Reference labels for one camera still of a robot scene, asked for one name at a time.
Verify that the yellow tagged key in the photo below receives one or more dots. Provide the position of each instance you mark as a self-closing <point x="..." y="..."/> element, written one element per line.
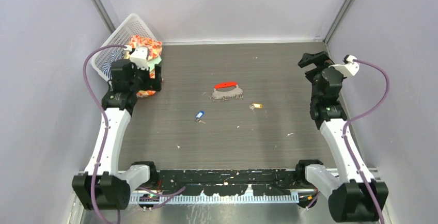
<point x="254" y="106"/>

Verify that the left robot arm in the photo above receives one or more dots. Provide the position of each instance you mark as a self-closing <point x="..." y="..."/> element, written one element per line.
<point x="101" y="185"/>

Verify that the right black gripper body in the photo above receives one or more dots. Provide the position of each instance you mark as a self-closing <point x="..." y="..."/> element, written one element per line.
<point x="320" y="61"/>

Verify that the blue striped cloth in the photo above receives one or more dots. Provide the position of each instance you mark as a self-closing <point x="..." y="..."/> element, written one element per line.
<point x="111" y="63"/>

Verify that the orange floral cloth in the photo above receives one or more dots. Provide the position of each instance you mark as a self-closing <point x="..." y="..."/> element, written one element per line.
<point x="155" y="50"/>

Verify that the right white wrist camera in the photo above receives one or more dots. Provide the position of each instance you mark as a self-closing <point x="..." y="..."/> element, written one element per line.
<point x="349" y="68"/>

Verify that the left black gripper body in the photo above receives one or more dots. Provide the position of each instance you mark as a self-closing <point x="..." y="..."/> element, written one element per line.
<point x="143" y="82"/>

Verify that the mint green cloth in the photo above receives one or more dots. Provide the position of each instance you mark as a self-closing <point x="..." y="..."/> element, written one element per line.
<point x="158" y="60"/>

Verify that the red handled metal keyring holder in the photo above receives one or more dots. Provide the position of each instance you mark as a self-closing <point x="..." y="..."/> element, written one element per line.
<point x="225" y="91"/>

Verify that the white plastic basket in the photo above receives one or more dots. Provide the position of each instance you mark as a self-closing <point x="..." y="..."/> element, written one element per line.
<point x="132" y="31"/>

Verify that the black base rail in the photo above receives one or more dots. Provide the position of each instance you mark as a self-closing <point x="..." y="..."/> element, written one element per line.
<point x="263" y="182"/>

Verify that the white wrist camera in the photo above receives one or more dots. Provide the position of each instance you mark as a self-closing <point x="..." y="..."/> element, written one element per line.
<point x="349" y="68"/>
<point x="139" y="56"/>

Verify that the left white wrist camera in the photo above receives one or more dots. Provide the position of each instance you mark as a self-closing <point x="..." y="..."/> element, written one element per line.
<point x="139" y="56"/>

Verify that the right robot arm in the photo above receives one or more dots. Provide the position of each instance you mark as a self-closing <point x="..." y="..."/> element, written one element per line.
<point x="354" y="194"/>

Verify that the blue tagged key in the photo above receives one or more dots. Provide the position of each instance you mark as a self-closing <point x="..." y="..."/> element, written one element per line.
<point x="198" y="117"/>

